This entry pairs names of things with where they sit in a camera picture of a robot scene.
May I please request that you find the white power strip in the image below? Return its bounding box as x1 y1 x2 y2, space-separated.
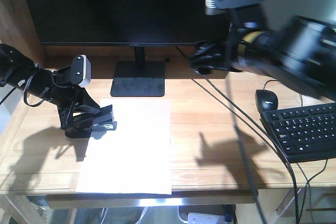
187 212 233 224

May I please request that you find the black orange stapler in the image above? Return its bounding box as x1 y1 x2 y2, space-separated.
65 104 117 138

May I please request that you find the black computer keyboard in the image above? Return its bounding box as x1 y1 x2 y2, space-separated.
260 102 335 163

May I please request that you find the black mouse cable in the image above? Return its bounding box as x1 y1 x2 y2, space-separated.
262 79 304 106

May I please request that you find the white paper sheet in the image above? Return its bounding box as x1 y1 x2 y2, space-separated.
76 98 172 195

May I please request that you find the black computer monitor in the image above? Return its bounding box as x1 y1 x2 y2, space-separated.
26 0 230 97

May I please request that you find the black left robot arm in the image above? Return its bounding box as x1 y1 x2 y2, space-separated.
1 44 100 129

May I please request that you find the black keyboard cable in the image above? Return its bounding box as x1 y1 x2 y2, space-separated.
293 158 329 224

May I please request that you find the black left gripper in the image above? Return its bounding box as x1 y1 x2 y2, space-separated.
51 68 100 130

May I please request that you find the black computer mouse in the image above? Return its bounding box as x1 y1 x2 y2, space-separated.
255 89 278 113

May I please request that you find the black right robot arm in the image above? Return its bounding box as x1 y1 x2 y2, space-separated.
190 5 335 100

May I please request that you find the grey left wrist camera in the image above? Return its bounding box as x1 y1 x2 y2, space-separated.
70 55 91 88

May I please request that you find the black monitor cable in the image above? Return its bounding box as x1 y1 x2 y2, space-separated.
175 46 300 224

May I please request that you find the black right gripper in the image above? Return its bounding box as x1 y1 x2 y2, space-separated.
189 6 267 74

